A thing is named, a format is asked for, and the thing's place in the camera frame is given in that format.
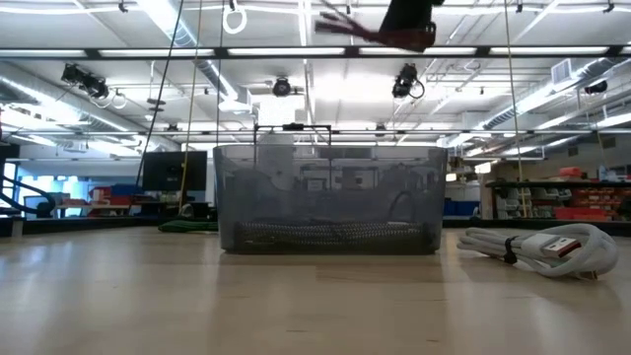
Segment maroon braided cable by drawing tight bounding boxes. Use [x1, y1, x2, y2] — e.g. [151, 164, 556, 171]
[314, 0, 438, 53]

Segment plain black cable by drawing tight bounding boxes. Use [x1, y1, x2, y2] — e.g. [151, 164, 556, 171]
[387, 189, 418, 223]

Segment black white braided cable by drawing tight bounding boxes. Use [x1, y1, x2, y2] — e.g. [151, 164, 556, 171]
[231, 220, 430, 250]

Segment translucent grey plastic bin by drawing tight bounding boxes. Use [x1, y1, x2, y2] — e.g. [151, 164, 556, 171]
[212, 144, 449, 256]

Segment white USB cable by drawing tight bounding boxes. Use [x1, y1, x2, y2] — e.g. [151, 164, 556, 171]
[456, 223, 620, 281]

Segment green braided cable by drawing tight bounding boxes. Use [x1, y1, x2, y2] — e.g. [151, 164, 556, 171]
[157, 219, 219, 234]

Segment overhead light bar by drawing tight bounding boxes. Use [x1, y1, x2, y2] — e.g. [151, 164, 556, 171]
[0, 45, 631, 61]

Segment round black ceiling fixture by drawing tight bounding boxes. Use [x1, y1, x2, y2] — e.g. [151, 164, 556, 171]
[271, 77, 293, 99]

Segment white cylindrical tank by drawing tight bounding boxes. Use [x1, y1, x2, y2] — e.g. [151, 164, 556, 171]
[255, 131, 297, 213]

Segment blue storage bins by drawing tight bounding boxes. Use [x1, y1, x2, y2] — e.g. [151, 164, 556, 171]
[443, 198, 483, 218]

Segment storage shelf with red bins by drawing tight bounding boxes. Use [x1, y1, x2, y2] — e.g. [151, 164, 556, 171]
[485, 165, 631, 224]

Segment black room monitor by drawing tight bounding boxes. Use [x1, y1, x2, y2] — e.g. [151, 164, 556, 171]
[141, 150, 209, 193]

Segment black overhead camera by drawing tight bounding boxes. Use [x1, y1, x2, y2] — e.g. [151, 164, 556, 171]
[391, 62, 426, 100]

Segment yellow hanging cable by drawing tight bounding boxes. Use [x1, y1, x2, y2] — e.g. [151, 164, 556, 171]
[502, 0, 526, 218]

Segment black metal cart frame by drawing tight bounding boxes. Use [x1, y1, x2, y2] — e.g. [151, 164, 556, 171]
[252, 123, 334, 149]

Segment white hanging ring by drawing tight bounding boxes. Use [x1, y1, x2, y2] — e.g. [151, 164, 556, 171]
[221, 1, 248, 36]

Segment black hanging cable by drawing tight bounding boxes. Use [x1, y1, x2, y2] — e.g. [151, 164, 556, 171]
[134, 0, 185, 189]

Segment black ceiling camera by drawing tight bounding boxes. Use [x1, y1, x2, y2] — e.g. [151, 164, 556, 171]
[60, 62, 110, 100]

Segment black curved hose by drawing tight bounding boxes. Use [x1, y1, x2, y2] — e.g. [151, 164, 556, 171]
[0, 172, 57, 220]

